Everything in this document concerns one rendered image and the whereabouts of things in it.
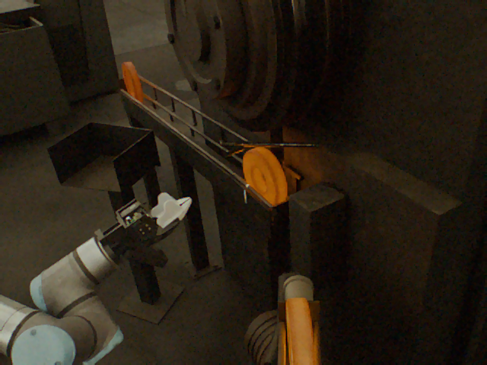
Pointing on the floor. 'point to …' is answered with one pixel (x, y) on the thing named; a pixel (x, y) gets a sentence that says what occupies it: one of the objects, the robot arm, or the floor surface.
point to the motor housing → (257, 349)
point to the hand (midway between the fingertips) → (187, 204)
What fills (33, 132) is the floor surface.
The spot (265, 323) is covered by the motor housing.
